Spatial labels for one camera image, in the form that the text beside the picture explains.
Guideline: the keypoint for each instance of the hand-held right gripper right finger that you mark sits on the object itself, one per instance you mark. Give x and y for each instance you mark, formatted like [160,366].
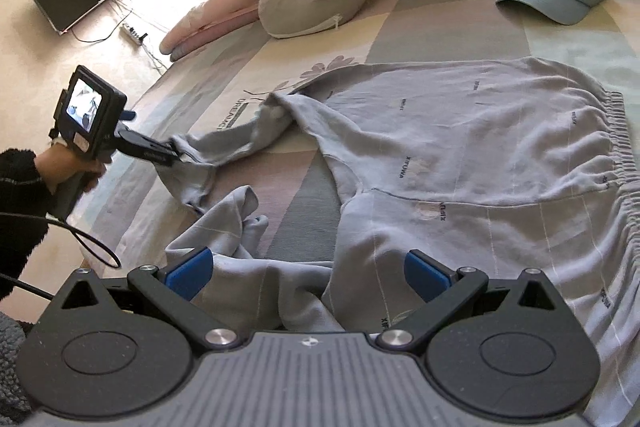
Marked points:
[425,274]

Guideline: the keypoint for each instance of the person's left hand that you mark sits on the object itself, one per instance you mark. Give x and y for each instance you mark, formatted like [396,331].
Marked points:
[60,167]

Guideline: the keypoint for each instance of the grey fuzzy cloth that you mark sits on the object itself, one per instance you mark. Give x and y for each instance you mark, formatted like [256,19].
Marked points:
[12,367]

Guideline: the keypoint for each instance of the person's left forearm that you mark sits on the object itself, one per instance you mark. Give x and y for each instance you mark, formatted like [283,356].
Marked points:
[17,207]

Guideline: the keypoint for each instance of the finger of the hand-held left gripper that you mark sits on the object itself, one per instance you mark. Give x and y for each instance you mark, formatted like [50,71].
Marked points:
[147,148]
[130,114]

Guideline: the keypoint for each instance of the grey pants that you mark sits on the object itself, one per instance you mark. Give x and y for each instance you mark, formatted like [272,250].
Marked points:
[450,147]

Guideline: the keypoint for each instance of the white power strip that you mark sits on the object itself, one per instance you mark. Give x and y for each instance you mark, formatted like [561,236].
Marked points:
[132,33]

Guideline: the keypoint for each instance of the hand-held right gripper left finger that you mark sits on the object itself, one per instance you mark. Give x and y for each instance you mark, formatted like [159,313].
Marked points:
[190,272]

